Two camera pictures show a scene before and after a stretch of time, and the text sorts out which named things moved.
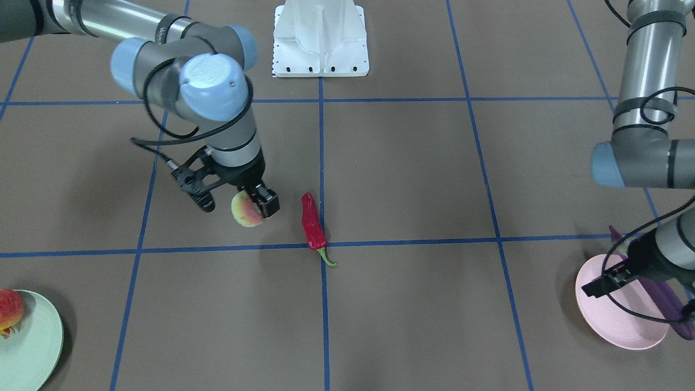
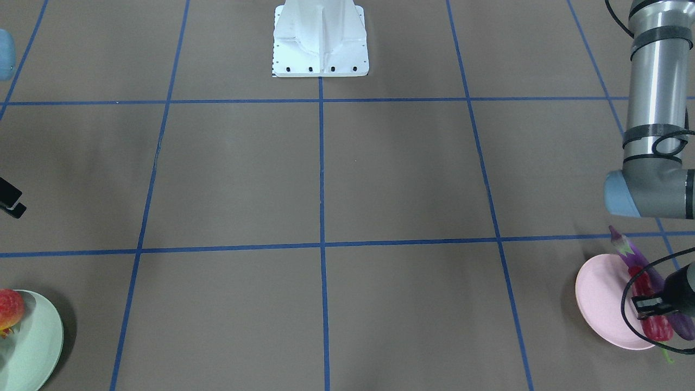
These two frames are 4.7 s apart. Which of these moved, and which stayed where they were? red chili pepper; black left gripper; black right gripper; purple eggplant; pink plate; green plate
Moved: black right gripper; red chili pepper; black left gripper
Stayed: green plate; pink plate; purple eggplant
